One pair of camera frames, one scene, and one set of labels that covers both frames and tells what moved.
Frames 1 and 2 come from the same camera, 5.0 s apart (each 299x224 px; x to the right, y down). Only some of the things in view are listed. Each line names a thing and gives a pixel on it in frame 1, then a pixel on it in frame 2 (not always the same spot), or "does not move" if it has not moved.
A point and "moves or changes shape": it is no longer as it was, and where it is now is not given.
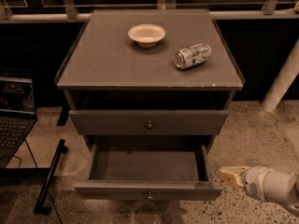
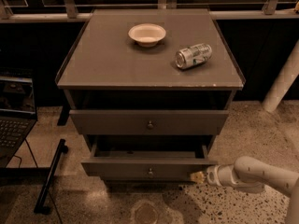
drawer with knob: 149,168 moves or changes shape
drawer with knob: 149,122 does not move
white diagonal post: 287,77 does not move
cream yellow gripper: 253,181 -> 212,175
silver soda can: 192,56 does not move
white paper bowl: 146,35 does not move
